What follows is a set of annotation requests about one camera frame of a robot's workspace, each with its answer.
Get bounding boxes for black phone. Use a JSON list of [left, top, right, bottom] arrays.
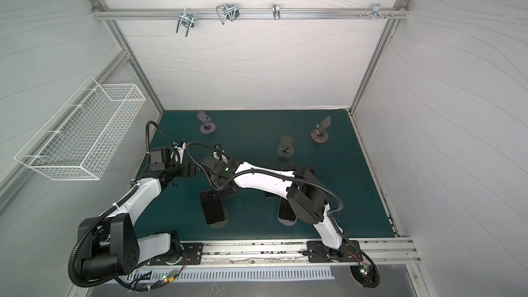
[[199, 189, 224, 225], [277, 198, 297, 220]]

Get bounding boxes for wood ring phone stand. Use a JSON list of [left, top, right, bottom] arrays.
[[311, 115, 331, 144]]

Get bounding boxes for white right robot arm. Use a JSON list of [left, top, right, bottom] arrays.
[[199, 155, 344, 250]]

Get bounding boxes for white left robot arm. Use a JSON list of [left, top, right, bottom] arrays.
[[67, 142, 195, 287]]

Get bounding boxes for grey stand front-left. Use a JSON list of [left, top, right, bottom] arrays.
[[210, 208, 229, 230]]

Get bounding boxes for grey round-base phone stand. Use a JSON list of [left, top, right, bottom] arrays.
[[277, 136, 294, 158]]

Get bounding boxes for metal U-bolt clamp left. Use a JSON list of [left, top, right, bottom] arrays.
[[175, 12, 195, 37]]

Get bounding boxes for metal u-bolt clamp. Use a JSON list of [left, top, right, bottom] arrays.
[[175, 12, 195, 37], [215, 3, 240, 25]]

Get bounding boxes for metal U-bolt clamp middle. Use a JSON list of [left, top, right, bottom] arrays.
[[215, 3, 240, 25]]

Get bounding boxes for metal clamp small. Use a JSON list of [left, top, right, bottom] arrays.
[[272, 4, 281, 21]]

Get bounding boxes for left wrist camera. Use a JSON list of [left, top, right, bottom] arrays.
[[173, 141, 186, 164]]

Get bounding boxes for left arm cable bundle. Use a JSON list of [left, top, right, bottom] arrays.
[[67, 120, 188, 293]]

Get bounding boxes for white wire basket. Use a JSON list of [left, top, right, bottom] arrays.
[[14, 76, 146, 181]]

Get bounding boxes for white slotted cable duct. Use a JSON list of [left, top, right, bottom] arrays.
[[92, 265, 336, 285]]

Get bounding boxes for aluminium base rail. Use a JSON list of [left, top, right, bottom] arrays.
[[82, 236, 422, 271]]

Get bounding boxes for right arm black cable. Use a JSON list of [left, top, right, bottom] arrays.
[[185, 141, 380, 289]]

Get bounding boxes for aluminium crossbar rail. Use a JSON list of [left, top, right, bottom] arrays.
[[92, 6, 411, 21]]

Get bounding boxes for metal bracket with bolts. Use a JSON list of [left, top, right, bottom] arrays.
[[357, 4, 394, 20]]

